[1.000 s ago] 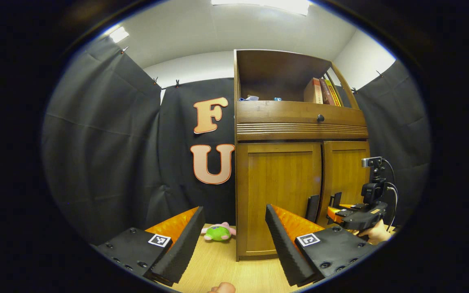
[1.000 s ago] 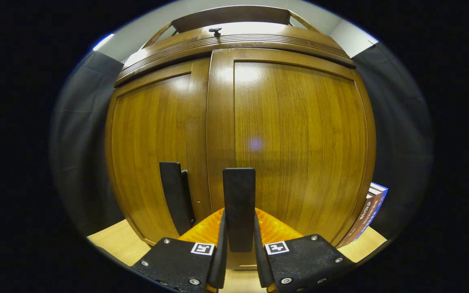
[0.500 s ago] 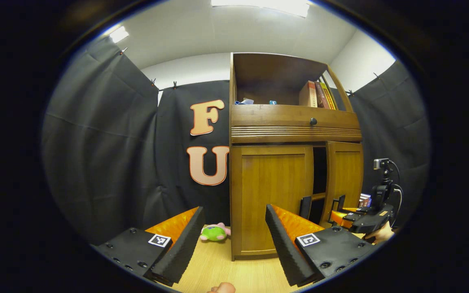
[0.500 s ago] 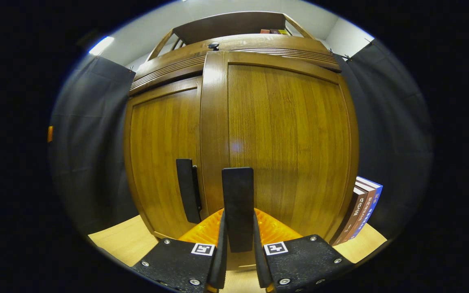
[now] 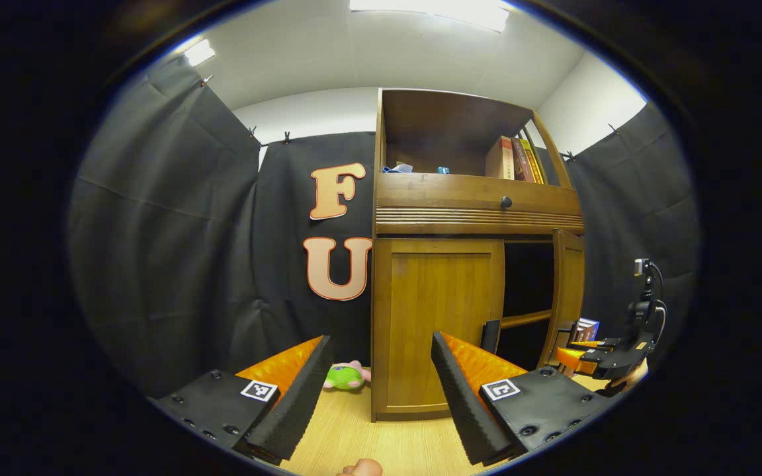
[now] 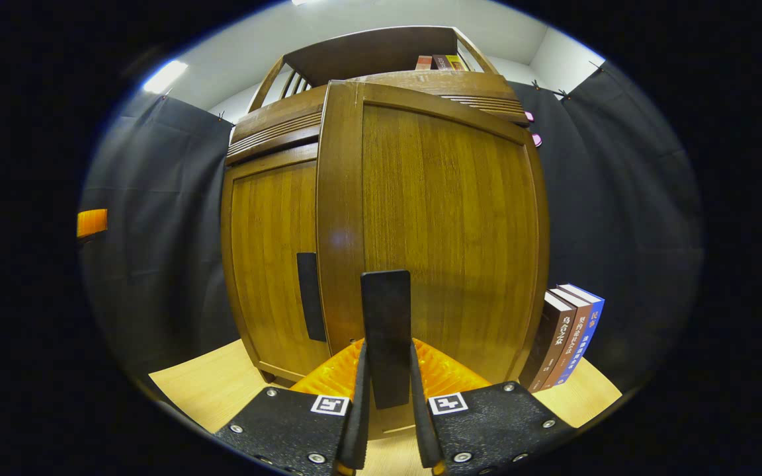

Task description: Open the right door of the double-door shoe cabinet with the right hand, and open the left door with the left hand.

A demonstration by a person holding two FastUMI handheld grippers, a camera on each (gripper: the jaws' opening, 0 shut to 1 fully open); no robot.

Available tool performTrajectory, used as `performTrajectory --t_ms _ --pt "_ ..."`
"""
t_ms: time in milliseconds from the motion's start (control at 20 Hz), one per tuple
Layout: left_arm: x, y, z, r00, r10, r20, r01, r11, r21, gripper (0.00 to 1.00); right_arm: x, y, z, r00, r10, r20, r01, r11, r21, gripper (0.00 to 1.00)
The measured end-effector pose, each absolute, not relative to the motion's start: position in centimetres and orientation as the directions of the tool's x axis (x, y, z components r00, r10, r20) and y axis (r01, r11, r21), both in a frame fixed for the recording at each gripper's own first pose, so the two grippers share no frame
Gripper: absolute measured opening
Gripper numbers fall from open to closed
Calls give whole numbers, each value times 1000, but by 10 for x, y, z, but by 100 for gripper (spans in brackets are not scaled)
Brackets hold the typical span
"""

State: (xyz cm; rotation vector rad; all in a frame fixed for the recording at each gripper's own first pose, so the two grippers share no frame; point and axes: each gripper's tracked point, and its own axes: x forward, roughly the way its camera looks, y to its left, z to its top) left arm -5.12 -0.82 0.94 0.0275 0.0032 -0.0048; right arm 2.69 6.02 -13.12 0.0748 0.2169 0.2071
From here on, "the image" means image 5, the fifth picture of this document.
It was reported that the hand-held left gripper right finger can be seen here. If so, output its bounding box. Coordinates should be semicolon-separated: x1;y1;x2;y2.
431;332;620;467

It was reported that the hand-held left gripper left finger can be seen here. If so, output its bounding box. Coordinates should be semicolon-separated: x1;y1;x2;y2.
149;335;334;467

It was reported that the wooden cabinet door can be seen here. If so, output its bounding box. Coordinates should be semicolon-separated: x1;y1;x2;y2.
373;238;506;416
538;228;585;371

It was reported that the wooden double-door shoe cabinet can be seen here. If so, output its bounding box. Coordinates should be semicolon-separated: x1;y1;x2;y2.
371;88;587;422

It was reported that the wooden inner cabinet shelf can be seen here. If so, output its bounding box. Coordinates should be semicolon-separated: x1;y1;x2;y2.
501;309;552;329

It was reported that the wooden cabinet drawer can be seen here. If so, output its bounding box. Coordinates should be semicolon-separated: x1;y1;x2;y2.
374;173;585;236

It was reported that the blue book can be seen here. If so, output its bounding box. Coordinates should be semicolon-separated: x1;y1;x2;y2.
570;318;601;344

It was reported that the green and pink plush toy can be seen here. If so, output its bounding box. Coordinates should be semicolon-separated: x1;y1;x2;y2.
323;360;372;392

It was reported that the yellow book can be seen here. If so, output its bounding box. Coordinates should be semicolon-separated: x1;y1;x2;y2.
520;138;546;185

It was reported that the dark red book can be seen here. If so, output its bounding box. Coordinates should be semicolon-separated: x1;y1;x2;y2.
512;138;532;182

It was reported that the small ceiling light panel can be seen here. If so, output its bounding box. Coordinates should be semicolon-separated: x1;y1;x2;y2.
184;40;216;67

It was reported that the large ceiling light panel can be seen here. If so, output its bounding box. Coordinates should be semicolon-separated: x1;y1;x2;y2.
349;0;509;32

